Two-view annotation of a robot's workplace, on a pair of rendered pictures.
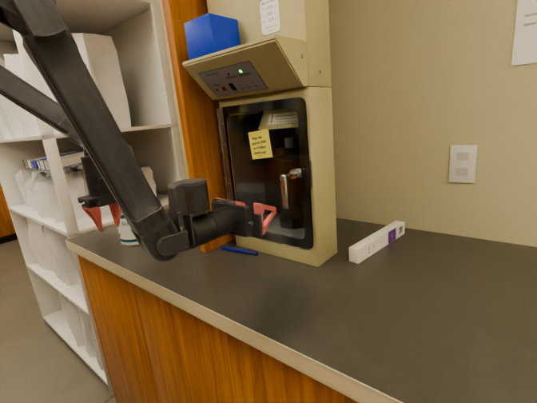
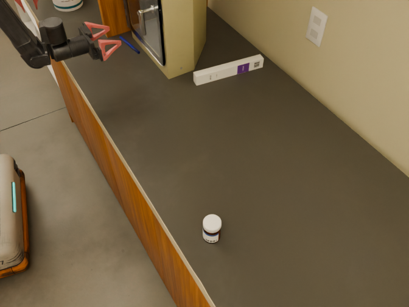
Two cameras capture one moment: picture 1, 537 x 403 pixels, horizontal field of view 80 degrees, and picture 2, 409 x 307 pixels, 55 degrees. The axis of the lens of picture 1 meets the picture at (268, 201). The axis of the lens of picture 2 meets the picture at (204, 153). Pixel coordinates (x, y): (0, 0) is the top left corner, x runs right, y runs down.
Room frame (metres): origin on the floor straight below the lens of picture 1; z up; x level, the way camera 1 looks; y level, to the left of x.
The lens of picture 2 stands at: (-0.26, -0.59, 1.87)
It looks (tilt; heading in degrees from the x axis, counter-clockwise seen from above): 50 degrees down; 17
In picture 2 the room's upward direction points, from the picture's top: straight up
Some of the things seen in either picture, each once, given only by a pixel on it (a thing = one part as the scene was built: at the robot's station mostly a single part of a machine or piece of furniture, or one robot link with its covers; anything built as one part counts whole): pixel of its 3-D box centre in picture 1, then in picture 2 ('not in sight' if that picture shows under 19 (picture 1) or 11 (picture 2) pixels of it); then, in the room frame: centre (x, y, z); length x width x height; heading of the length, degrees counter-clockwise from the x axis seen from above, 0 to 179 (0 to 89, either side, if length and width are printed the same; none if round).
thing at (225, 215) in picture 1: (221, 221); (80, 45); (0.63, 0.10, 1.15); 0.10 x 0.07 x 0.07; 49
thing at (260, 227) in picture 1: (257, 214); (105, 44); (0.66, 0.03, 1.15); 0.09 x 0.07 x 0.07; 139
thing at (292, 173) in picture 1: (288, 189); (146, 21); (0.80, -0.05, 1.17); 0.05 x 0.03 x 0.10; 139
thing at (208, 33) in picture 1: (212, 40); not in sight; (0.91, 0.11, 1.56); 0.10 x 0.10 x 0.09; 49
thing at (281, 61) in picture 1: (241, 73); not in sight; (0.86, 0.04, 1.46); 0.32 x 0.11 x 0.10; 49
